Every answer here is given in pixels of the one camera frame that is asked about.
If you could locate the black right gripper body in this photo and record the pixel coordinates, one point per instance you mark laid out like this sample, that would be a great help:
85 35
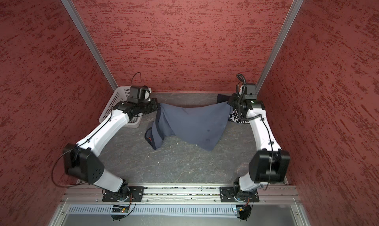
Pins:
236 101

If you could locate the circuit board with wires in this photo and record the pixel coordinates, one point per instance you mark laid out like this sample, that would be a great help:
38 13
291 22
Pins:
119 212
243 212

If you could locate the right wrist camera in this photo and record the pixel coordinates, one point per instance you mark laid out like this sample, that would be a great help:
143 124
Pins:
249 89

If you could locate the aluminium corner post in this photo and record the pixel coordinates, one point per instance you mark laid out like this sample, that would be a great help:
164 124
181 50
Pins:
281 37
78 22

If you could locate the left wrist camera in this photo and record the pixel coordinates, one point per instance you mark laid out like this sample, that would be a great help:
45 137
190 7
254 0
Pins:
139 94

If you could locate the aluminium corner post right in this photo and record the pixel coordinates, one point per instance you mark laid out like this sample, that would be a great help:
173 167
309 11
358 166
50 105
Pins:
281 37

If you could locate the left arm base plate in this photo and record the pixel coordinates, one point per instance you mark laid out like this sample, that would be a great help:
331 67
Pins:
125 194

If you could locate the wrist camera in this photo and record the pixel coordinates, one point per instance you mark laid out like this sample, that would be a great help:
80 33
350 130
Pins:
249 89
139 94

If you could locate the aluminium front rail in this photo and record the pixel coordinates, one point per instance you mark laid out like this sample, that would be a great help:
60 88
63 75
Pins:
209 193

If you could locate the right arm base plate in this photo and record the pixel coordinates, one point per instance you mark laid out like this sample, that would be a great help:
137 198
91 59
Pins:
230 194

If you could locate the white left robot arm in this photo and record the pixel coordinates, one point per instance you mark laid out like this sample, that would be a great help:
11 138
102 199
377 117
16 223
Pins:
81 159

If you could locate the left circuit board with wires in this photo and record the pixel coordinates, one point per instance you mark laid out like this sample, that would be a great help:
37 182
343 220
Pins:
119 212

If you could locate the grey-blue tank top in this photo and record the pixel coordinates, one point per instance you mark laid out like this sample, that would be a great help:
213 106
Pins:
202 126

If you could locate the aluminium corner post left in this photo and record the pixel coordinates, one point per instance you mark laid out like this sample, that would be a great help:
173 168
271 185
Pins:
78 22

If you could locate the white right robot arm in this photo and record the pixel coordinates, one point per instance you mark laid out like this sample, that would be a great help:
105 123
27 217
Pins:
270 163

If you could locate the slotted white cable duct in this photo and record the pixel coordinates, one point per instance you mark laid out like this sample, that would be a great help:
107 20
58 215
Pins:
165 210

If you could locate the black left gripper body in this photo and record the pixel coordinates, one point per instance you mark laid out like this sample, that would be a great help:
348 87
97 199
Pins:
147 107

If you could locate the right circuit board with wires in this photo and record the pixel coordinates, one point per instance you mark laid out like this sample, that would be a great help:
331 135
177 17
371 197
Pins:
243 212

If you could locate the navy tank top red trim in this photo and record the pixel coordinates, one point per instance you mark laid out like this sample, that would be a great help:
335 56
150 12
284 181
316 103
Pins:
233 117

